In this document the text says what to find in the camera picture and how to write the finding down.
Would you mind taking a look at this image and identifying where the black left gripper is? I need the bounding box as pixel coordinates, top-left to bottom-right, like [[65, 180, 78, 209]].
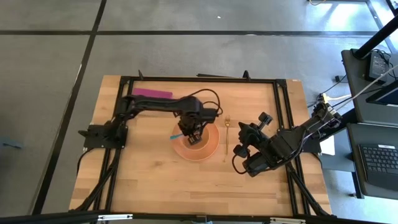
[[177, 112, 206, 146]]

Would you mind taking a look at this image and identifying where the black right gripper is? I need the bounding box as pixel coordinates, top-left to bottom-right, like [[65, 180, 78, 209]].
[[233, 111, 274, 157]]

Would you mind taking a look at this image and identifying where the orange bowl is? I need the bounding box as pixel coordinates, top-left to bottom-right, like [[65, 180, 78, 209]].
[[179, 123, 213, 152]]

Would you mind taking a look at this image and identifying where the orange plate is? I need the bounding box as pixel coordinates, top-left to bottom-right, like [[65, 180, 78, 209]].
[[172, 123, 221, 162]]

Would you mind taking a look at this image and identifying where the gold fork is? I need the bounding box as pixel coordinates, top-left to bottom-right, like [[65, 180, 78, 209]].
[[223, 114, 232, 163]]

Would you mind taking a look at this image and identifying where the purple folded napkin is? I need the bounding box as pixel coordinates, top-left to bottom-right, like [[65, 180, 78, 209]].
[[132, 87, 174, 100]]

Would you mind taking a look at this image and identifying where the white paper sheet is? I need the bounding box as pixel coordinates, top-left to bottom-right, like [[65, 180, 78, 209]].
[[319, 135, 336, 156]]

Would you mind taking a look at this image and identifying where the white power strip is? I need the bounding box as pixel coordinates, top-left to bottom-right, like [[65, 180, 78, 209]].
[[319, 92, 353, 103]]

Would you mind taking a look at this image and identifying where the grey desk with keyboard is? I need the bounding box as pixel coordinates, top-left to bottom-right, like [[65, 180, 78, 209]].
[[346, 123, 398, 200]]

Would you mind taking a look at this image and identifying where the grey desk with adapter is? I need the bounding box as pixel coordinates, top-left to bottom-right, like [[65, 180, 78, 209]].
[[341, 49, 398, 126]]

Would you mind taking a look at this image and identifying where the black laptop keyboard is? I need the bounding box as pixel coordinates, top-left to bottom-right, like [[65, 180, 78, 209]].
[[358, 143, 398, 191]]

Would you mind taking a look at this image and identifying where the black monitor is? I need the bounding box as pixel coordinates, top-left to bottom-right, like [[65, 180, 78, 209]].
[[366, 80, 398, 107]]

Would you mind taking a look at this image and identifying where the black power adapter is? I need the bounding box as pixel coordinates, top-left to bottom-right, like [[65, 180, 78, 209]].
[[366, 51, 390, 82]]

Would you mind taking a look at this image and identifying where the black diagonal pole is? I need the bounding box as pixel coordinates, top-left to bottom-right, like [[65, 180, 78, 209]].
[[354, 15, 398, 60]]

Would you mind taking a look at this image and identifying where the black bar with silver brackets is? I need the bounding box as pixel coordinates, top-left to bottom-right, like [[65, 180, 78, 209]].
[[0, 210, 398, 224]]

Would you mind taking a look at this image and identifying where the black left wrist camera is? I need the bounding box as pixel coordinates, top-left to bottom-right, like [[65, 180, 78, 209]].
[[202, 108, 218, 123]]

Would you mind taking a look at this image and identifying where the black metal table frame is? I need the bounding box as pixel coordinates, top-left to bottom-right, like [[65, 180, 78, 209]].
[[70, 70, 333, 218]]

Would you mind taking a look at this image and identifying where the white cable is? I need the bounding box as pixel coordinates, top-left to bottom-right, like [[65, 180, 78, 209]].
[[337, 64, 398, 110]]

